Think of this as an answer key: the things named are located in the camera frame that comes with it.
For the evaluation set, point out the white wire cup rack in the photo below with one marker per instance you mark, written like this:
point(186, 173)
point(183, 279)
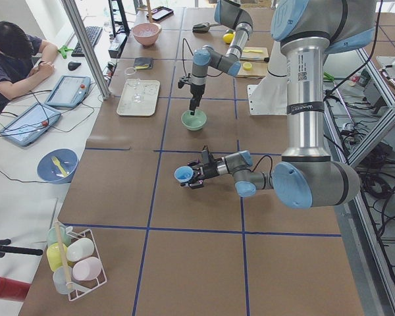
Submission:
point(65, 237)

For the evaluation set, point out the aluminium frame post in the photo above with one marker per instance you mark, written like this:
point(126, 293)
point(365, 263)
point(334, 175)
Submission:
point(76, 21)

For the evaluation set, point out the green clamp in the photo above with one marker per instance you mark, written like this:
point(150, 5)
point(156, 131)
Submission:
point(64, 50)

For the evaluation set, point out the metal handled tool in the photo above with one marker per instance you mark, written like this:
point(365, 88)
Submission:
point(256, 59)

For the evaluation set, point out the metal ice scoop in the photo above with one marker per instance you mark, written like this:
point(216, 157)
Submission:
point(203, 27)

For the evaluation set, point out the near blue teach pendant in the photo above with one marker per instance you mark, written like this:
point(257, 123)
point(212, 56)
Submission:
point(31, 124)

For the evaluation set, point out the yellow plastic knife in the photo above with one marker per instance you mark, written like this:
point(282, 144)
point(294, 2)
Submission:
point(259, 51)

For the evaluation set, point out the mint green bowl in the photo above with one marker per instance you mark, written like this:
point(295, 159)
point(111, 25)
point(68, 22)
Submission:
point(194, 122)

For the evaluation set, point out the grey yellow folded cloth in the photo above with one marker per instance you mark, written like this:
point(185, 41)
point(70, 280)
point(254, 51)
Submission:
point(143, 63)

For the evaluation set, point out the cream bear serving tray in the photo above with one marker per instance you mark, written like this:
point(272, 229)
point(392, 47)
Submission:
point(150, 90)

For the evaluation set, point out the seated person dark shirt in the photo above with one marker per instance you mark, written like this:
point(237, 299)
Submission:
point(25, 62)

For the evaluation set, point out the wooden cutting board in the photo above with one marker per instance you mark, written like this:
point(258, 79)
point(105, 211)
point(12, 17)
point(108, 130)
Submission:
point(259, 70)

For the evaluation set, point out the white cup in rack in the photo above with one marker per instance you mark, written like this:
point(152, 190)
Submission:
point(80, 249)

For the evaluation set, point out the blue bowl with fork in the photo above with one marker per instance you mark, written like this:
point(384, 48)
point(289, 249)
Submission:
point(48, 172)

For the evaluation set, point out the light blue plastic cup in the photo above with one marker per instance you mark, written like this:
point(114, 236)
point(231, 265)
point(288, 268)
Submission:
point(184, 174)

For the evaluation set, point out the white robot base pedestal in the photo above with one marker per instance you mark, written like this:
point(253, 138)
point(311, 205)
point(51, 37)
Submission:
point(269, 97)

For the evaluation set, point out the pink bowl with ice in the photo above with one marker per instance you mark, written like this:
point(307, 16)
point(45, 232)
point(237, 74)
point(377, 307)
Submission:
point(146, 33)

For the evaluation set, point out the yellow plastic fork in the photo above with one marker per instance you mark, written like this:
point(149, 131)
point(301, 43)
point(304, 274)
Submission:
point(57, 163)

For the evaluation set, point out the pink cup in rack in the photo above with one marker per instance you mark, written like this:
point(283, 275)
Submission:
point(87, 269)

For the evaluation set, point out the yellow cup in rack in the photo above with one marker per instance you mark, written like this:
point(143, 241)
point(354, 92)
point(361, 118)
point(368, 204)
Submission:
point(54, 256)

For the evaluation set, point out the pale blue cup in rack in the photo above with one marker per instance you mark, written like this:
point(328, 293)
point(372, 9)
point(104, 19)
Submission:
point(59, 281)

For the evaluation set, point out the yellow lemon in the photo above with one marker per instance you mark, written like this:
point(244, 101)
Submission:
point(228, 38)

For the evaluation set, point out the clear wine glass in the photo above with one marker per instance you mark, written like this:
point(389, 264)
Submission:
point(134, 84)

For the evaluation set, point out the blue teach pendant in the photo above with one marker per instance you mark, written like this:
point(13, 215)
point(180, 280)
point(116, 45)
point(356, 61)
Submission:
point(68, 92)
point(31, 124)

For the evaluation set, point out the black computer mouse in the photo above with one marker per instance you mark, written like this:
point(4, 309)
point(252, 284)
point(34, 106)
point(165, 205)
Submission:
point(73, 65)

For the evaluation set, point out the black tripod handle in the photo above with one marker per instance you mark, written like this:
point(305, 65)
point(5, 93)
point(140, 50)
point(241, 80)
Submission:
point(5, 247)

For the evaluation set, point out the far blue teach pendant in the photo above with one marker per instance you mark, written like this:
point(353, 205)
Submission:
point(68, 92)

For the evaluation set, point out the half lemon slice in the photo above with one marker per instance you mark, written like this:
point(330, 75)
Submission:
point(247, 66)

